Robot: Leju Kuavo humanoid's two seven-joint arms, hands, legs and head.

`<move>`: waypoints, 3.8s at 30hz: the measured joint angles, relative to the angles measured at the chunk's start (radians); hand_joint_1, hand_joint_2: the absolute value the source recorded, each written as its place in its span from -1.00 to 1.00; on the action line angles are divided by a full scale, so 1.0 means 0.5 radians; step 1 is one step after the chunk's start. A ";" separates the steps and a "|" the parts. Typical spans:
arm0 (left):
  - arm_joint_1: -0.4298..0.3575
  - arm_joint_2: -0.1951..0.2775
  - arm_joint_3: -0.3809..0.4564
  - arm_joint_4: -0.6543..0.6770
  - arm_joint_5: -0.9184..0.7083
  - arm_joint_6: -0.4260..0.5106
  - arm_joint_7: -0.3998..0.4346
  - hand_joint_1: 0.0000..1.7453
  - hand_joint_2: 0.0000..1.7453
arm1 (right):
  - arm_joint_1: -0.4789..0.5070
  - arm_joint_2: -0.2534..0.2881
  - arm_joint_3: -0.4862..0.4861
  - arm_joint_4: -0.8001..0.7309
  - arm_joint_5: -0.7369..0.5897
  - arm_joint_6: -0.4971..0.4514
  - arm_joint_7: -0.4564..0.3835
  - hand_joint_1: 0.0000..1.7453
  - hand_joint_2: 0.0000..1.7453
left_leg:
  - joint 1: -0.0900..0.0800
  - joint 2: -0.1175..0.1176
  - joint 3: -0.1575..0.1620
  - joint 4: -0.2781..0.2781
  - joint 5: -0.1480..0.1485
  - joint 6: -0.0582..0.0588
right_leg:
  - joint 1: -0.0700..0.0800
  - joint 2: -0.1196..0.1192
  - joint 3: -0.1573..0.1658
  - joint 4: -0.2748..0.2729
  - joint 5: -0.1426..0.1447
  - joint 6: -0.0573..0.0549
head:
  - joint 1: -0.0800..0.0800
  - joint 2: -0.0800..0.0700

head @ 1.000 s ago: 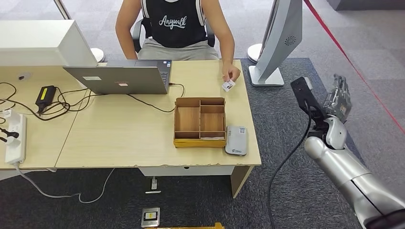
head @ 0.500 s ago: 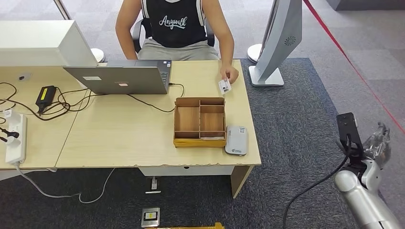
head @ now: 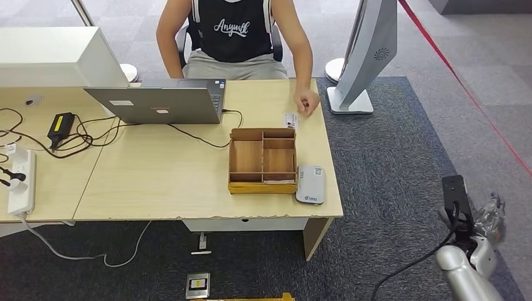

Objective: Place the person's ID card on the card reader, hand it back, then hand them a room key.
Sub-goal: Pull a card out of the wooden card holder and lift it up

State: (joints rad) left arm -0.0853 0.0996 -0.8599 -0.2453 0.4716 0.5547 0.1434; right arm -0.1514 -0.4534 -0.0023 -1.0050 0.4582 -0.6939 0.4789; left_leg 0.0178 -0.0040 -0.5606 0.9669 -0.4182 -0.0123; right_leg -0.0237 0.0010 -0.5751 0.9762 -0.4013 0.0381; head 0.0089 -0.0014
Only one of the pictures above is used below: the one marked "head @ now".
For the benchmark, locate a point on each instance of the person's left hand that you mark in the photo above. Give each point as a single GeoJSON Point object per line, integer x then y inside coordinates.
{"type": "Point", "coordinates": [307, 103]}

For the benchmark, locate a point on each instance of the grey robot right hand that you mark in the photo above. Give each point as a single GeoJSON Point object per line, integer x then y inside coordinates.
{"type": "Point", "coordinates": [490, 220]}

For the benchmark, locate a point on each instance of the white ID card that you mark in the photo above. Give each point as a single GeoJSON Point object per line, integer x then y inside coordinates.
{"type": "Point", "coordinates": [291, 121]}

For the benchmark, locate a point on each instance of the person's right forearm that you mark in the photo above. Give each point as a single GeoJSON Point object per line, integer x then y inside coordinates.
{"type": "Point", "coordinates": [170, 58]}

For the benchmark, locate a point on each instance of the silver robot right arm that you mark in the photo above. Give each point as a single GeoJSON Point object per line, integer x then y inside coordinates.
{"type": "Point", "coordinates": [461, 278]}

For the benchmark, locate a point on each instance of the person's left forearm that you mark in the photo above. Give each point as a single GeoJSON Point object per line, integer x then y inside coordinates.
{"type": "Point", "coordinates": [303, 68]}

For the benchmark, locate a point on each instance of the white card reader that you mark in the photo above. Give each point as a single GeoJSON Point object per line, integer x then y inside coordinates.
{"type": "Point", "coordinates": [311, 185]}

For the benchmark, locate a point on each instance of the person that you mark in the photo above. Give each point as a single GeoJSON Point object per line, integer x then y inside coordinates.
{"type": "Point", "coordinates": [232, 41]}

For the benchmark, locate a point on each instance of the stanchion with round white base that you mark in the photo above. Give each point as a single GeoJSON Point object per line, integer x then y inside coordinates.
{"type": "Point", "coordinates": [130, 73]}
{"type": "Point", "coordinates": [331, 70]}

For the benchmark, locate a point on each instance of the black office chair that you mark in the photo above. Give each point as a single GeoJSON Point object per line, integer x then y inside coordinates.
{"type": "Point", "coordinates": [277, 45]}

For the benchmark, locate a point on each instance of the silver kiosk stand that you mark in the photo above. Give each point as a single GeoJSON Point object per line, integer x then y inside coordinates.
{"type": "Point", "coordinates": [368, 52]}

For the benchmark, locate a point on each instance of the wooden compartment organizer box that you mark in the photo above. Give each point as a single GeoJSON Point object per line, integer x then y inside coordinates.
{"type": "Point", "coordinates": [247, 157]}

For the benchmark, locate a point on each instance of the dark grey rug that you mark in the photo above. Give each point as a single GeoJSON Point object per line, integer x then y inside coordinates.
{"type": "Point", "coordinates": [395, 166]}

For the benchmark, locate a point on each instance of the white under-desk panel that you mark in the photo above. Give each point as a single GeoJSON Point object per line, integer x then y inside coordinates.
{"type": "Point", "coordinates": [249, 224]}

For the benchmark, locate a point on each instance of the red barrier belt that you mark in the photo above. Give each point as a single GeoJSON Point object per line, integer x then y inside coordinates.
{"type": "Point", "coordinates": [457, 77]}

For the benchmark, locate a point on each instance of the grey laptop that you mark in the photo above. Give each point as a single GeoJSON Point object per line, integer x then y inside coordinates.
{"type": "Point", "coordinates": [160, 104]}

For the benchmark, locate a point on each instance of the light wood desk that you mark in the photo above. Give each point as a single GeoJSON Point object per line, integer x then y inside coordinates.
{"type": "Point", "coordinates": [55, 185]}
{"type": "Point", "coordinates": [166, 178]}

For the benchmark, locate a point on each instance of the floor socket with open lid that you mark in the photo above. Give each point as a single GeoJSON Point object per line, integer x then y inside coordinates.
{"type": "Point", "coordinates": [202, 241]}

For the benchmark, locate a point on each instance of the grey block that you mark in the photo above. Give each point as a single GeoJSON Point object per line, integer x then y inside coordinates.
{"type": "Point", "coordinates": [478, 6]}

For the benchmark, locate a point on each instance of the metal floor socket box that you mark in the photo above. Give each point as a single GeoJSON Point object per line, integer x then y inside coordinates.
{"type": "Point", "coordinates": [198, 285]}

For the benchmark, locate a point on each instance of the black laptop power adapter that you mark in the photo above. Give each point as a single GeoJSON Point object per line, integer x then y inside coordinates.
{"type": "Point", "coordinates": [61, 126]}

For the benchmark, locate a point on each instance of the large white box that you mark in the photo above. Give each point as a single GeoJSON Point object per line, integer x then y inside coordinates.
{"type": "Point", "coordinates": [50, 56]}

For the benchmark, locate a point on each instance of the white power strip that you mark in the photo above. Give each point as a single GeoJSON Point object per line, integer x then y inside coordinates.
{"type": "Point", "coordinates": [23, 192]}

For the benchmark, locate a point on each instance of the black plug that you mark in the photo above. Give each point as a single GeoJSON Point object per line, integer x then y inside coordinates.
{"type": "Point", "coordinates": [15, 176]}

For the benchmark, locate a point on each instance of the white desk support panel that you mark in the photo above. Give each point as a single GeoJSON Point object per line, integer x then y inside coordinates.
{"type": "Point", "coordinates": [16, 229]}

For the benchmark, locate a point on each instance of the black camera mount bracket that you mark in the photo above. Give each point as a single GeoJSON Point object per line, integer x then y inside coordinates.
{"type": "Point", "coordinates": [455, 191]}

